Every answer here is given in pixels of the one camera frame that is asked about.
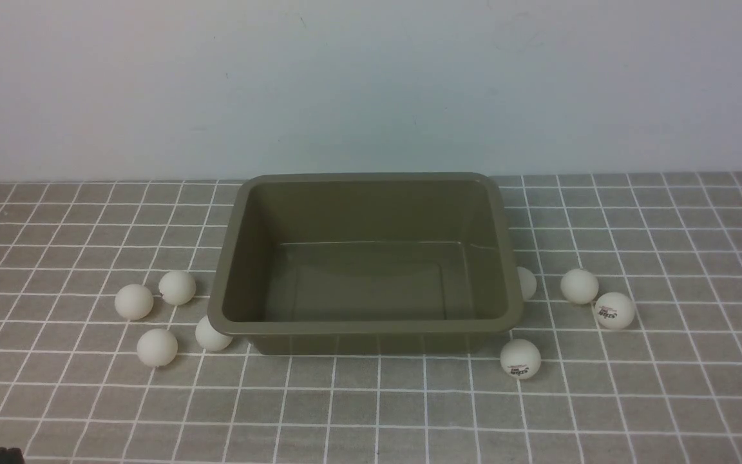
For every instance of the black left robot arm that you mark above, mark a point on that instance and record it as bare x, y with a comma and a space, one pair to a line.
11, 455

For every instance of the olive green plastic bin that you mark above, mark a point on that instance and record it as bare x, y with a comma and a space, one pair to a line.
367, 264

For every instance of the grey checkered tablecloth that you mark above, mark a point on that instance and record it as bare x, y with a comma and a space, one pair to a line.
667, 389

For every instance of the white printed ping-pong ball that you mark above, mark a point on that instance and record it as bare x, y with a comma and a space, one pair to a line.
520, 359
614, 311

